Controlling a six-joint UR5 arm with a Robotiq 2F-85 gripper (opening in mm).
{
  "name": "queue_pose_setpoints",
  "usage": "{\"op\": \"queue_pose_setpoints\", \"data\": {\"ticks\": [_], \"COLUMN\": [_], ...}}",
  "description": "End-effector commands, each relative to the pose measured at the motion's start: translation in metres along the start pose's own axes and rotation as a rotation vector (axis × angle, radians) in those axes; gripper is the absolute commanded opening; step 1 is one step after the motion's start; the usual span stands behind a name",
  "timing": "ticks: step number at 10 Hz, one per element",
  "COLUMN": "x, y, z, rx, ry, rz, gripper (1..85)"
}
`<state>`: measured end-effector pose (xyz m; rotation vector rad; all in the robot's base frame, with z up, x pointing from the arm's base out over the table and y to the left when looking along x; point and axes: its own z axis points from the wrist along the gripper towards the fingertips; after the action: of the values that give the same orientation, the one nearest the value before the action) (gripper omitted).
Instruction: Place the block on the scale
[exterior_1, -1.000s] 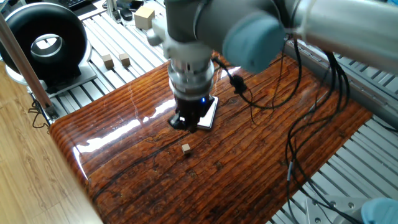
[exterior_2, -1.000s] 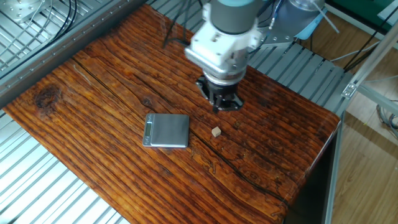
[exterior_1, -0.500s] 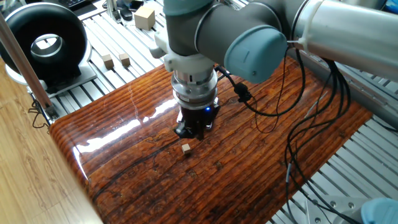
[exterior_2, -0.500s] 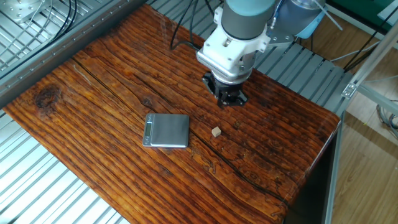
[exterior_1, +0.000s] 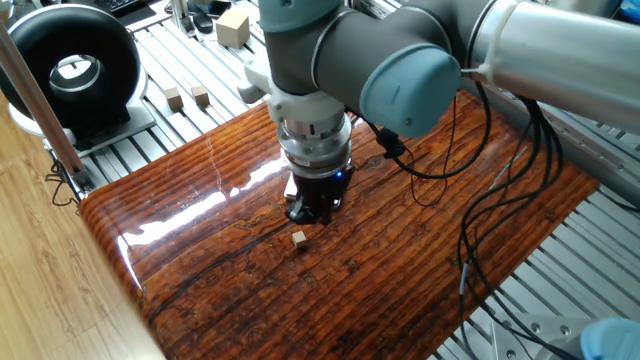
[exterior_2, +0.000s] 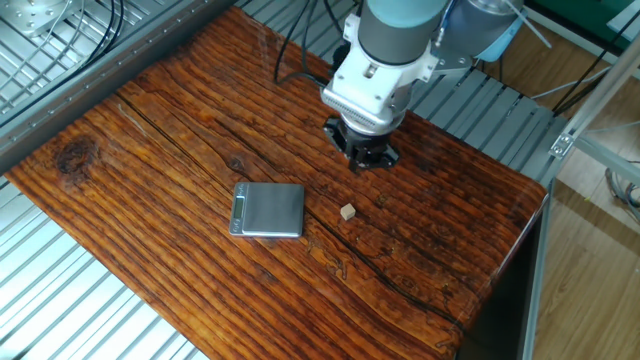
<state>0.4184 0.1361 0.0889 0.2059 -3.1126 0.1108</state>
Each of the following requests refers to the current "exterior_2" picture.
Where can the small wooden block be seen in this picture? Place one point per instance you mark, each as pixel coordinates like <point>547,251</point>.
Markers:
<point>348,212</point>

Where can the green panel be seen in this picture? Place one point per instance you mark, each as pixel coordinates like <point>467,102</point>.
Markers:
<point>575,12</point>

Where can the grey and blue UR5 arm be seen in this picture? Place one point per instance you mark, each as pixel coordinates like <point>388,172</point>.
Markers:
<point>395,30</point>

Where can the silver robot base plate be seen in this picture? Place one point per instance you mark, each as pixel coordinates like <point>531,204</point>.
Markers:
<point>457,60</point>

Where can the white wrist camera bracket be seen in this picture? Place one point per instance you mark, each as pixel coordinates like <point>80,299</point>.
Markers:
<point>380,85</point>

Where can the grey aluminium beam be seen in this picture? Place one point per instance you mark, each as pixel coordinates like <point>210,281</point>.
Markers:
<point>100,80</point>

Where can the silver ribbed wrist camera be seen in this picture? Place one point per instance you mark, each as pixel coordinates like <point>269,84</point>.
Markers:
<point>360,117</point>

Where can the glossy wood-grain board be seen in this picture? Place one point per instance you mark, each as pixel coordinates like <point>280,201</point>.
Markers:
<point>150,250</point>

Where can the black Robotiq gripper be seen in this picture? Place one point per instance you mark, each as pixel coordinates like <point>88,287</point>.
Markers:
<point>367,145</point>

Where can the silver corner bracket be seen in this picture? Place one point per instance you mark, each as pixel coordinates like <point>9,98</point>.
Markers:
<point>562,145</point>

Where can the silver digital pocket scale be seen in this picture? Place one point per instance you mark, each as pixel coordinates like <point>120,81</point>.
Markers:
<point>270,210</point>

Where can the aluminium frame post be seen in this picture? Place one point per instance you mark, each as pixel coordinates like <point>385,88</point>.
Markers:
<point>600,95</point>

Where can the aluminium frame crossbar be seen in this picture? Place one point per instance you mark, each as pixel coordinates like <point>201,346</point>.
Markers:
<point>610,157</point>

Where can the silver mounting plate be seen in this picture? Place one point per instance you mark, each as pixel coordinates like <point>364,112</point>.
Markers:
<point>30,17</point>

